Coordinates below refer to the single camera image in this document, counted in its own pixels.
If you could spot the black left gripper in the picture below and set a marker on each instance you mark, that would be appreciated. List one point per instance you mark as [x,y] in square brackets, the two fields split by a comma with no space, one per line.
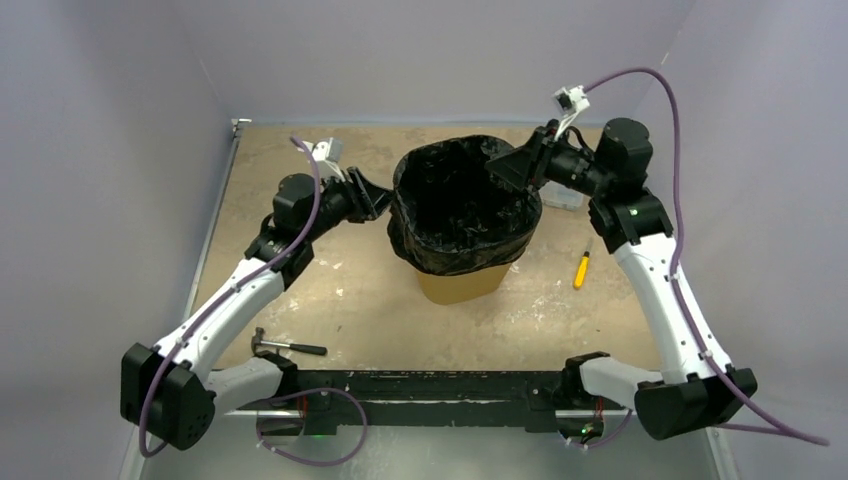
[367,200]

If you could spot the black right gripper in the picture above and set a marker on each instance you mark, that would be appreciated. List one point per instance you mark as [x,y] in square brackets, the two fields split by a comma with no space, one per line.
[531,161]

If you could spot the black plastic trash bag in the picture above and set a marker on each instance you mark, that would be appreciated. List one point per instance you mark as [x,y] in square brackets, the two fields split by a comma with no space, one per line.
[449,216]

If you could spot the yellow plastic trash bin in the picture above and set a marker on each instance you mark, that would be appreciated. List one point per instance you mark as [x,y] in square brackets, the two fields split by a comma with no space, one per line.
[448,290]

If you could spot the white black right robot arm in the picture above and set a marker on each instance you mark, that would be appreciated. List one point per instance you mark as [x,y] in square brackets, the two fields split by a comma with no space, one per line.
[697,385]

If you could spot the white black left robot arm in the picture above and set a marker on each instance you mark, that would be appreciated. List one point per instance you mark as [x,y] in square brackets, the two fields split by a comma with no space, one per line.
[173,390]

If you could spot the clear plastic screw box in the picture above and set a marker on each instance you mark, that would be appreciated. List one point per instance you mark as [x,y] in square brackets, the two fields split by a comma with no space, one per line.
[558,196]

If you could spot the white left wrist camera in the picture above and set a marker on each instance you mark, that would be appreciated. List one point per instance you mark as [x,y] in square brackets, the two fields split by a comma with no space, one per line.
[327,153]

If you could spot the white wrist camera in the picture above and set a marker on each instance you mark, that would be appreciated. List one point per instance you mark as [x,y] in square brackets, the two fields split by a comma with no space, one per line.
[572,101]
[327,153]

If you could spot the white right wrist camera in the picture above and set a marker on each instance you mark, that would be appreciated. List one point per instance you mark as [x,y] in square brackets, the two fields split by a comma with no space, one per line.
[572,101]

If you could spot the yellow handled screwdriver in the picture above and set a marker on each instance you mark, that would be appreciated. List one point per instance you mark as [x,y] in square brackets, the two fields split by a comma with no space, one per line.
[583,265]

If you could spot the black handled hammer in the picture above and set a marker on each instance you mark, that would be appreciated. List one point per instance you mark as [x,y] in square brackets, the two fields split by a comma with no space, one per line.
[258,340]

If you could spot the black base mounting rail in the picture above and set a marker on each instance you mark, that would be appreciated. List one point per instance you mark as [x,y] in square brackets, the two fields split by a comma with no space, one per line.
[535,401]

